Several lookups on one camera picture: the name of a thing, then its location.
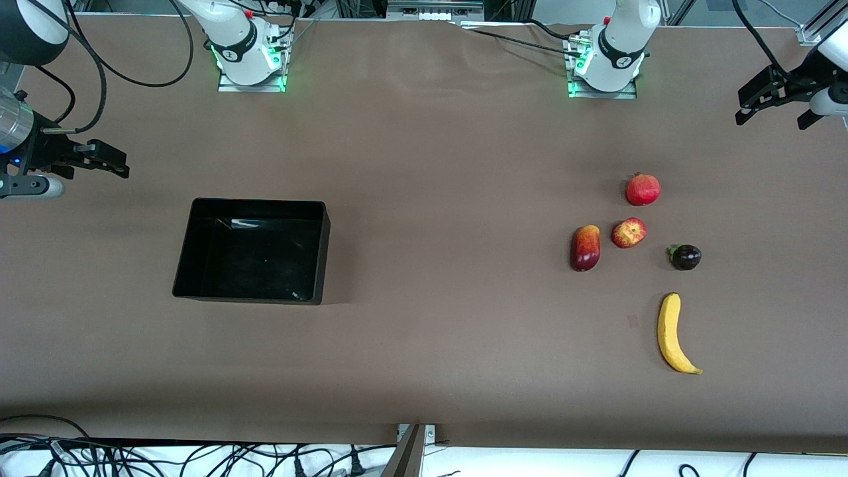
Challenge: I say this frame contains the tangled black cables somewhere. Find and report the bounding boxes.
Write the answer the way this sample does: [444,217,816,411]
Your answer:
[0,414,398,477]

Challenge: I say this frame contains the black plastic box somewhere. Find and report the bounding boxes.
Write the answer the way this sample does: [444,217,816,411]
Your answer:
[172,197,331,306]

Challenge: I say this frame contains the yellow banana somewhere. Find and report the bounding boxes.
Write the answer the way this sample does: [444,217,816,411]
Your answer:
[657,292,704,376]

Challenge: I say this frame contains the dark camera mount post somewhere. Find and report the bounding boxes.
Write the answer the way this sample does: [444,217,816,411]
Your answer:
[380,424,426,477]

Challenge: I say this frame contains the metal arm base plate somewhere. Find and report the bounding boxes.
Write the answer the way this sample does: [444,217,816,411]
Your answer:
[565,36,639,100]
[217,26,288,93]

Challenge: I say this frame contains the red yellow apple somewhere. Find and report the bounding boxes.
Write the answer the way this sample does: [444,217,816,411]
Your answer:
[611,217,648,249]

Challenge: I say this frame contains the red yellow mango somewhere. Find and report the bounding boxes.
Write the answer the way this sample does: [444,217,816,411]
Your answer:
[570,225,602,272]

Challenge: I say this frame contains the aluminium frame profile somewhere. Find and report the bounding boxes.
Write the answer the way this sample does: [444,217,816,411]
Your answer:
[797,0,848,46]

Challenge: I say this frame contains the silver camera mount bracket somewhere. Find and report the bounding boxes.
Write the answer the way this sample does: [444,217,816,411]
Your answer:
[396,423,437,444]

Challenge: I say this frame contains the red pomegranate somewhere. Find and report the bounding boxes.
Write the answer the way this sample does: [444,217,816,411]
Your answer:
[625,172,662,207]

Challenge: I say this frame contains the white power strip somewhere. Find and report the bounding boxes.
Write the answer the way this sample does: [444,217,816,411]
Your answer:
[387,0,485,21]

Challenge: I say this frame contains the brown table cover sheet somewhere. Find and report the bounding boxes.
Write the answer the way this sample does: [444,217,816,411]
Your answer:
[0,15,848,454]

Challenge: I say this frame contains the dark purple mangosteen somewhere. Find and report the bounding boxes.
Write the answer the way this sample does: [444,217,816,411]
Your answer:
[667,243,703,271]

